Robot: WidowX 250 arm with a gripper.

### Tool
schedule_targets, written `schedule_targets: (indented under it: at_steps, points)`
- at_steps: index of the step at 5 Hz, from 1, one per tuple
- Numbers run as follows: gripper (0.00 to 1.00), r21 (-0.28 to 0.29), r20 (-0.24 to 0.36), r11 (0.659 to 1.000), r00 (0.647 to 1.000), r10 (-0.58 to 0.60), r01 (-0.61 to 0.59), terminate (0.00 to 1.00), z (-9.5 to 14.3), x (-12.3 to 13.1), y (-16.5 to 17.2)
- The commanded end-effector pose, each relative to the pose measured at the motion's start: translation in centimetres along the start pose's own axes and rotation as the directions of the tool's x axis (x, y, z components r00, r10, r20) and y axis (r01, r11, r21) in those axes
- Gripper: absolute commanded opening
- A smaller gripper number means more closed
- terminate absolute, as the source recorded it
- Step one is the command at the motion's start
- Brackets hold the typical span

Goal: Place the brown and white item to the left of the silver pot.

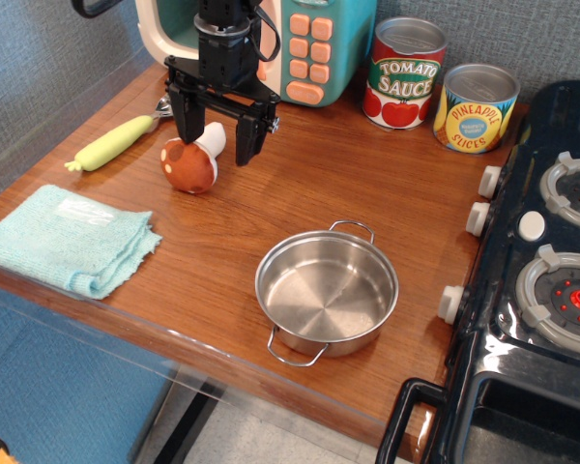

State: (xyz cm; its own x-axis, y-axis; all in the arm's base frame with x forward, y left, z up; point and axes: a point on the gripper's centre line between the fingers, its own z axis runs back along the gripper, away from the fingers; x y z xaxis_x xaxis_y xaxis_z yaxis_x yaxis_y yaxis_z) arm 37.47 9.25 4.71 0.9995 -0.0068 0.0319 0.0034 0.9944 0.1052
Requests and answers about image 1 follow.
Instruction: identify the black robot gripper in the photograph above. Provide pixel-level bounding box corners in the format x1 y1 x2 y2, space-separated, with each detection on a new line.
165 14 281 166

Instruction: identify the brown plush mushroom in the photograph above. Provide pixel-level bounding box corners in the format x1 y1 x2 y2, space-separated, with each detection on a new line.
160 122 226 194

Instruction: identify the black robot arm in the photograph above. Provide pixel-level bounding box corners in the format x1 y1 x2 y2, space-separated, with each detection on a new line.
164 1 281 166

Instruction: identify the stainless steel pot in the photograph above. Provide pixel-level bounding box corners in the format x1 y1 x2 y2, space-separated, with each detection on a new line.
254 219 399 367

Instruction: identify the teal toy microwave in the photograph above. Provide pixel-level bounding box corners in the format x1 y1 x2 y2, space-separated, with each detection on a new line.
135 0 377 107

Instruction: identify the tomato sauce can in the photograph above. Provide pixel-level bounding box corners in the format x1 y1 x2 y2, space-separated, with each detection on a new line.
362 16 448 130

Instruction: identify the light blue folded cloth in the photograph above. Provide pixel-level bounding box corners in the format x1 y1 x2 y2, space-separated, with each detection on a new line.
0 185 161 300

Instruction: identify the pineapple slices can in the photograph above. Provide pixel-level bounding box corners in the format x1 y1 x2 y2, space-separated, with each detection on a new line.
433 63 520 154

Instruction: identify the black toy stove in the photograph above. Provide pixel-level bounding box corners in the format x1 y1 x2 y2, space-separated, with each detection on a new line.
377 80 580 463

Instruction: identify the spoon with green handle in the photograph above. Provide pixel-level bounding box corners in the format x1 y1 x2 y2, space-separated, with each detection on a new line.
64 94 173 172

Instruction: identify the black braided cable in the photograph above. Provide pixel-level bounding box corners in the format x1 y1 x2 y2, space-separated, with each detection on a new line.
71 0 127 19

